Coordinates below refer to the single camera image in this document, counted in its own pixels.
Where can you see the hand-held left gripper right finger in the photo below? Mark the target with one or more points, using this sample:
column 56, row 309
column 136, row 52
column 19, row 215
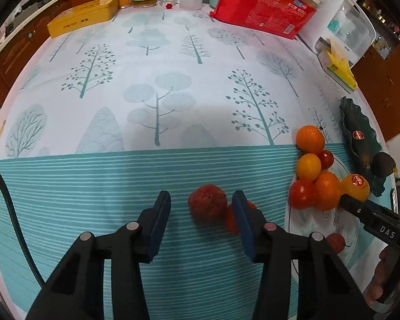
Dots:
column 245, row 226

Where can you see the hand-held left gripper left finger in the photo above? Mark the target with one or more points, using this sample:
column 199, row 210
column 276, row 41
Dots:
column 160, row 226

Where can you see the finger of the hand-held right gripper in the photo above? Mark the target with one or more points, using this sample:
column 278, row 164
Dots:
column 353, row 206

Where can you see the yellow orange with sticker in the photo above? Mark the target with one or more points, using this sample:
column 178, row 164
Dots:
column 355, row 186

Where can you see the orange mandarin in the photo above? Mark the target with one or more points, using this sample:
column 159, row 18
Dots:
column 327, row 190
column 310, row 139

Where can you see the small red tomato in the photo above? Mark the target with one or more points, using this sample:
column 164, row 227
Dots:
column 327, row 159

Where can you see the yellow tomato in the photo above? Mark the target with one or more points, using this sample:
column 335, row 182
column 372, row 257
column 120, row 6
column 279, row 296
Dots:
column 308, row 166

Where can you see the dark green wavy plate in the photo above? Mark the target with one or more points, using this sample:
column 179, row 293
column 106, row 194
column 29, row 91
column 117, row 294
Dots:
column 356, row 113

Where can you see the person's right hand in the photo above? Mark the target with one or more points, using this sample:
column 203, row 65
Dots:
column 375, row 290

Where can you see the round white placemat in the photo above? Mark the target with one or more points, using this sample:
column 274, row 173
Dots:
column 353, row 256

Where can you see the dark avocado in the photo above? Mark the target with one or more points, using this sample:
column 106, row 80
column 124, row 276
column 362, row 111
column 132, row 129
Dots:
column 383, row 164

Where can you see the dark overripe banana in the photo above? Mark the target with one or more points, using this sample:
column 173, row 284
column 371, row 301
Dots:
column 360, row 146

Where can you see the wooden cabinet doors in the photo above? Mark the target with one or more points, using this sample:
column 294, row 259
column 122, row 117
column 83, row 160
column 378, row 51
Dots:
column 386, row 90

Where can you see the yellow tissue pack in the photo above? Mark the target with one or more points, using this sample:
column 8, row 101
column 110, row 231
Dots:
column 340, row 70

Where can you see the cluttered shelf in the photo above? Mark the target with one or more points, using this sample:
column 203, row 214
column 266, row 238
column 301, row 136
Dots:
column 386, row 16

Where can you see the white plastic storage appliance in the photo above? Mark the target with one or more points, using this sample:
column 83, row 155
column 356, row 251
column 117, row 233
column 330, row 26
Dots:
column 330, row 10

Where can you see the red plastic package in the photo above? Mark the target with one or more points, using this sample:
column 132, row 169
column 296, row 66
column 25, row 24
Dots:
column 263, row 6

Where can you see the yellow cardboard box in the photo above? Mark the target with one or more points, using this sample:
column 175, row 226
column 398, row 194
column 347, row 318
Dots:
column 83, row 16

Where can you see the wooden cabinet with countertop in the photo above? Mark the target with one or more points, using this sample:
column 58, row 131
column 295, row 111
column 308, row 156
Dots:
column 13, row 50

